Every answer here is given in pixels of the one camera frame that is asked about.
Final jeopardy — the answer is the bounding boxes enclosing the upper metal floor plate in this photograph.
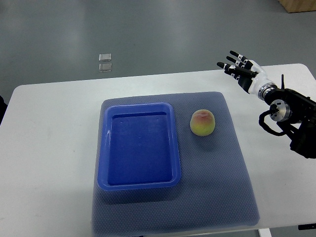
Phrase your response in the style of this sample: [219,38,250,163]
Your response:
[99,53,112,62]

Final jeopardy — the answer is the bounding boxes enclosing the blue plastic tray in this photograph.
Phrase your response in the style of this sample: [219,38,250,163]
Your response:
[97,102,181,192]

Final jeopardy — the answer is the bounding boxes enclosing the blue-grey mesh mat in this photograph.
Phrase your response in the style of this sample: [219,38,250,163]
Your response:
[91,92,260,237]

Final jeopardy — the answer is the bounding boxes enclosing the metal floor plate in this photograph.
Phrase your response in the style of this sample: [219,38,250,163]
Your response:
[99,63,112,72]
[99,53,112,62]

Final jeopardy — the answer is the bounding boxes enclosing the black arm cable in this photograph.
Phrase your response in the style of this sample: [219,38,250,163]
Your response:
[258,110,287,136]

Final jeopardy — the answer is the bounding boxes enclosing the dark object at left edge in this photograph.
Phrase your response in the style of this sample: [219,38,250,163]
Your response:
[0,96,8,123]

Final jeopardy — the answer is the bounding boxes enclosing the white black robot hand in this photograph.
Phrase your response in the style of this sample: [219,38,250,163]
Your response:
[217,50,277,100]

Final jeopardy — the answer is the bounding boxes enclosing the black table bracket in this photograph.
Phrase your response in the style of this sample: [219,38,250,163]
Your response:
[298,223,316,231]

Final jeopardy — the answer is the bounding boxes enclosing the peach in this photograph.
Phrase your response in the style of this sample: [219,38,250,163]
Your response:
[190,109,215,136]

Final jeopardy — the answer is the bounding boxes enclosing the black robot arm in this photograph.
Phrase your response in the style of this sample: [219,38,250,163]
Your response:
[259,75,316,159]

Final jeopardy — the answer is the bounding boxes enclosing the white table leg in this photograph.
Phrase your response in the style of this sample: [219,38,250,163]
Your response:
[258,228,272,237]

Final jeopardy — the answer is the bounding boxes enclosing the lower metal floor plate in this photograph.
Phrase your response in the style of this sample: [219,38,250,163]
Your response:
[99,63,112,72]

